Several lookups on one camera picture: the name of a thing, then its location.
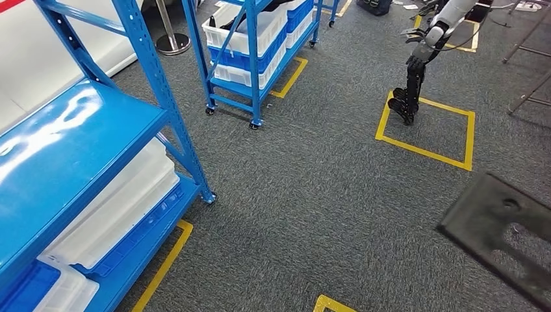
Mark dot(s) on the bystander robot black hand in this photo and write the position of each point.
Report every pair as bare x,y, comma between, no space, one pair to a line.
411,94

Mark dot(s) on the black plastic plate frame part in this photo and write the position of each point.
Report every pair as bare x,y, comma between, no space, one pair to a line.
473,215

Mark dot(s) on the bystander robot silver arm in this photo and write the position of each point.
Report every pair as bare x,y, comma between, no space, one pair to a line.
447,13

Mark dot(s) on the black part in bin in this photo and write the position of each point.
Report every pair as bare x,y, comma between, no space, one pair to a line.
234,20

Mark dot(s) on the blue metal shelf rack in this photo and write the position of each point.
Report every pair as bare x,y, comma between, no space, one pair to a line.
64,150

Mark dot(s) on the black bag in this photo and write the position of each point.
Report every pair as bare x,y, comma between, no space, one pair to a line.
373,6

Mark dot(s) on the dark metal stand legs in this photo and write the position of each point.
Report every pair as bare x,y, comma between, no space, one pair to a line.
527,32

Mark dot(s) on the blue wheeled metal rack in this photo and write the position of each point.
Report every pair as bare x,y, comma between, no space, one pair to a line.
253,64

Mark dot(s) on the chrome stanchion with round base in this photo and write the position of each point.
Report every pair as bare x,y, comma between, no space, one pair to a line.
172,43

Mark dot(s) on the white car with red stripe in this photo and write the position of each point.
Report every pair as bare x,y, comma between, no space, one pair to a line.
34,51

